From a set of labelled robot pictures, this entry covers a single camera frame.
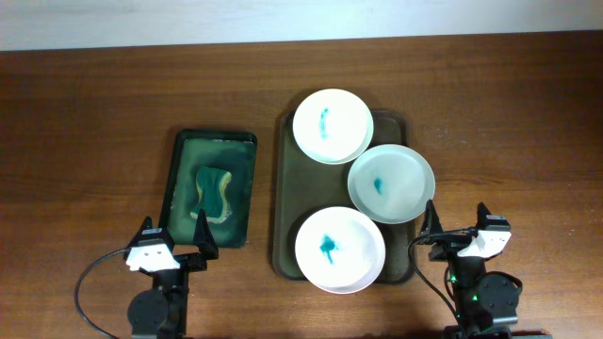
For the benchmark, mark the white plate teal streak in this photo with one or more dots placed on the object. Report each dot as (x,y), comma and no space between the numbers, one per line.
(333,126)

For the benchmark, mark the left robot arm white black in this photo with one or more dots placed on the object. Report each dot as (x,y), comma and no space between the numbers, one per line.
(161,311)

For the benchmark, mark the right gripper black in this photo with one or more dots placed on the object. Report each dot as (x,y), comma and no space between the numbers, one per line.
(447,248)

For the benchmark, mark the green and yellow sponge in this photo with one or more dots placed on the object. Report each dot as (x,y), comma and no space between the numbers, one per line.
(211,184)

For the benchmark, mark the large brown serving tray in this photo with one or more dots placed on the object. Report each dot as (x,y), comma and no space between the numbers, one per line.
(303,186)

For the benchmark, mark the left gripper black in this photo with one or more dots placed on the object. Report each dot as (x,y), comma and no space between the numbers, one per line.
(189,260)

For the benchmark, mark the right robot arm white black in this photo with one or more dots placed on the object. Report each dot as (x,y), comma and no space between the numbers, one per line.
(484,303)

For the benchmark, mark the white plate small teal spot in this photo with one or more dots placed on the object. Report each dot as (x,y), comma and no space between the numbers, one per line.
(391,183)

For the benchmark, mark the small dark green tray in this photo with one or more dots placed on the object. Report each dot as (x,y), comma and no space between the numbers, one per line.
(231,151)

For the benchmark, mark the white plate large teal stain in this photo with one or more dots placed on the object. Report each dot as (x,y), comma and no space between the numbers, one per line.
(340,250)

